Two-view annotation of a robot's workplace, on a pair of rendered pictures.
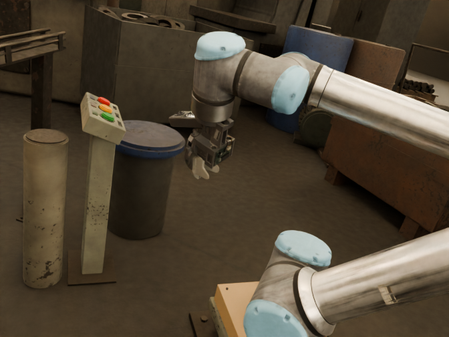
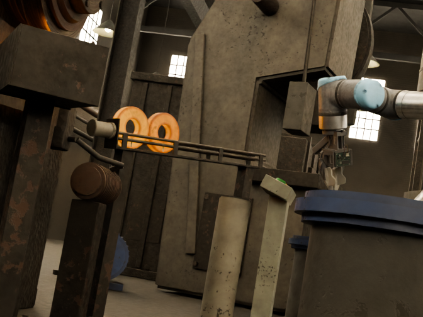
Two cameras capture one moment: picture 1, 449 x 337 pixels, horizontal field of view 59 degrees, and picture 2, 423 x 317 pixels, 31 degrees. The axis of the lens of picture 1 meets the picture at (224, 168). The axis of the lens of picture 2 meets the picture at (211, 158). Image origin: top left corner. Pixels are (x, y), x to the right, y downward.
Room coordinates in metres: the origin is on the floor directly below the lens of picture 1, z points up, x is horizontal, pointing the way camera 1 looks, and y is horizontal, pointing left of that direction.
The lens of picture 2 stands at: (-1.34, -1.05, 0.30)
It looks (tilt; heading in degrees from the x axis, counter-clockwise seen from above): 7 degrees up; 36
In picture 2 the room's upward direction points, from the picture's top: 10 degrees clockwise
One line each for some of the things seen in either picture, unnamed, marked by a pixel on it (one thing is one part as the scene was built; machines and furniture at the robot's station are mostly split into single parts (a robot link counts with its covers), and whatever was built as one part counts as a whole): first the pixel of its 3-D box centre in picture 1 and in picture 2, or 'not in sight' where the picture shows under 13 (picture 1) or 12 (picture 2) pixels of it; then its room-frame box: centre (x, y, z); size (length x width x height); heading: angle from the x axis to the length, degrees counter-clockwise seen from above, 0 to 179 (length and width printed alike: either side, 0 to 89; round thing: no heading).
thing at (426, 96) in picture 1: (401, 83); not in sight; (8.04, -3.02, 0.16); 1.20 x 0.82 x 0.32; 15
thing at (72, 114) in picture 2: not in sight; (58, 114); (0.43, 0.89, 0.68); 0.11 x 0.08 x 0.24; 115
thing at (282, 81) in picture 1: (272, 82); (362, 95); (0.77, -0.05, 0.86); 0.12 x 0.12 x 0.09; 74
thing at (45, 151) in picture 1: (44, 212); (224, 266); (1.04, 0.52, 0.26); 0.12 x 0.12 x 0.52
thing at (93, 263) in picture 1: (97, 192); (269, 261); (1.14, 0.40, 0.31); 0.24 x 0.16 x 0.62; 25
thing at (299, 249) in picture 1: (296, 269); not in sight; (0.89, -0.25, 0.37); 0.17 x 0.15 x 0.18; 164
